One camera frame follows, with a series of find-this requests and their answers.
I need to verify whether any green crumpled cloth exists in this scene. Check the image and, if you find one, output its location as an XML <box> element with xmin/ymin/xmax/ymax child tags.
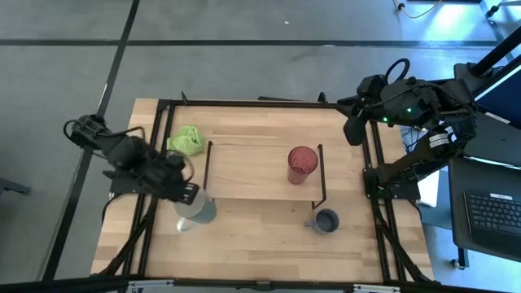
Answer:
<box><xmin>165</xmin><ymin>124</ymin><xmax>207</xmax><ymax>157</ymax></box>

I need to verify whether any red faceted plastic tumbler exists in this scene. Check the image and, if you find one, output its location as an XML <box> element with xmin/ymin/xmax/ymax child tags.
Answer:
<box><xmin>286</xmin><ymin>145</ymin><xmax>320</xmax><ymax>186</ymax></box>

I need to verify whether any gray mug with handle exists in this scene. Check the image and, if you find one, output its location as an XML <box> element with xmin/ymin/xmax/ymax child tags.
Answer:
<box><xmin>303</xmin><ymin>208</ymin><xmax>340</xmax><ymax>236</ymax></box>

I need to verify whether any white paper sheet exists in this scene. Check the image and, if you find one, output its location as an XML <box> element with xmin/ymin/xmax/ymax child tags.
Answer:
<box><xmin>416</xmin><ymin>169</ymin><xmax>441</xmax><ymax>209</ymax></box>

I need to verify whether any wooden shelf with black frame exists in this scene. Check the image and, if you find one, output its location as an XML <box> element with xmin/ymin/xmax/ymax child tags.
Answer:
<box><xmin>202</xmin><ymin>140</ymin><xmax>328</xmax><ymax>211</ymax></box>

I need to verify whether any black front rail bar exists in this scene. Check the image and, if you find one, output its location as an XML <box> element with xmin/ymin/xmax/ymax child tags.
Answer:
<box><xmin>0</xmin><ymin>273</ymin><xmax>521</xmax><ymax>293</ymax></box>

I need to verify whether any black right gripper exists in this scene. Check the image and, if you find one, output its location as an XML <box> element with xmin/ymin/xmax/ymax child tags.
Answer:
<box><xmin>336</xmin><ymin>74</ymin><xmax>392</xmax><ymax>147</ymax></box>

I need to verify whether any bundle of floor cables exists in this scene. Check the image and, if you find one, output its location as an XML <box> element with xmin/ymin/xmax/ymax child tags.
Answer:
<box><xmin>399</xmin><ymin>124</ymin><xmax>429</xmax><ymax>155</ymax></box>

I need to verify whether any black laptop keyboard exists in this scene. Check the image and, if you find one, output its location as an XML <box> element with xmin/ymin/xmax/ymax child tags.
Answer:
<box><xmin>447</xmin><ymin>155</ymin><xmax>521</xmax><ymax>264</ymax></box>

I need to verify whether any black metal table frame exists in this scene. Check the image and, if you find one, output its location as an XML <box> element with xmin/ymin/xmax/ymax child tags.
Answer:
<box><xmin>96</xmin><ymin>90</ymin><xmax>433</xmax><ymax>286</ymax></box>

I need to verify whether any black monitor stand pole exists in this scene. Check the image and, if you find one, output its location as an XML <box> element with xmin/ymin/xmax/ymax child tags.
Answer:
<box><xmin>469</xmin><ymin>24</ymin><xmax>521</xmax><ymax>79</ymax></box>

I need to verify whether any white ceramic mug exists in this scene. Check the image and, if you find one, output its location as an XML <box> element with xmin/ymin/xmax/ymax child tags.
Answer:
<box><xmin>172</xmin><ymin>188</ymin><xmax>209</xmax><ymax>234</ymax></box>

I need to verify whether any yellow cable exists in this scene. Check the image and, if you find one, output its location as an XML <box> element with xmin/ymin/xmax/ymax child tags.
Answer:
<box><xmin>392</xmin><ymin>0</ymin><xmax>444</xmax><ymax>20</ymax></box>

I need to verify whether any black computer monitor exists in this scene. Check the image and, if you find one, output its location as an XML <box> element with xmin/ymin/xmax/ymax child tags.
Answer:
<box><xmin>473</xmin><ymin>54</ymin><xmax>521</xmax><ymax>132</ymax></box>

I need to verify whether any gray-blue handleless cup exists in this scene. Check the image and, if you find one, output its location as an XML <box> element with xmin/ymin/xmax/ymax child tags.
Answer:
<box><xmin>190</xmin><ymin>198</ymin><xmax>218</xmax><ymax>225</ymax></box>

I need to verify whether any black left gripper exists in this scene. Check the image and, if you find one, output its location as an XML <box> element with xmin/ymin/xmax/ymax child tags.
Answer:
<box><xmin>147</xmin><ymin>152</ymin><xmax>201</xmax><ymax>207</ymax></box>

